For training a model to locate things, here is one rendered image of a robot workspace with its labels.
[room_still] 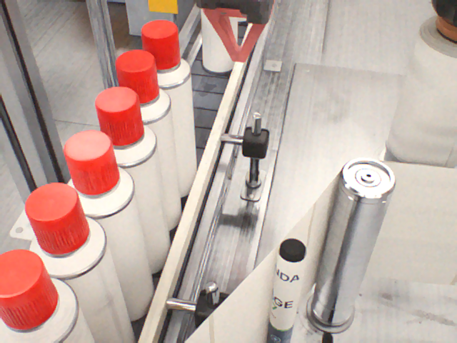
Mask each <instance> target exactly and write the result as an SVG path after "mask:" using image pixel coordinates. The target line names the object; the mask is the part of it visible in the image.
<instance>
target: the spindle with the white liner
mask: <svg viewBox="0 0 457 343"><path fill-rule="evenodd" d="M431 3H432V5H433V8H434V10H435V12H436V13H437V14H438V15H435V16H432V17H430V18H428V19H427V20H425V21H424V22H423V23H422V25H421V26H420V29H419V32H418V37H417V40H416V45H415V47H414V50H413V53H412V57H411V60H410V63H409V66H408V71H407V74H406V79H405V81H404V84H403V87H402V90H401V94H400V96H399V100H398V106H397V108H396V113H395V115H394V118H393V121H392V124H391V129H390V132H389V133H388V135H387V137H386V143H385V145H386V147H385V148H384V149H383V151H382V152H381V155H380V158H379V161H391V162H398V163H407V164H422V165H429V166H441V167H447V168H454V169H457V0H431Z"/></svg>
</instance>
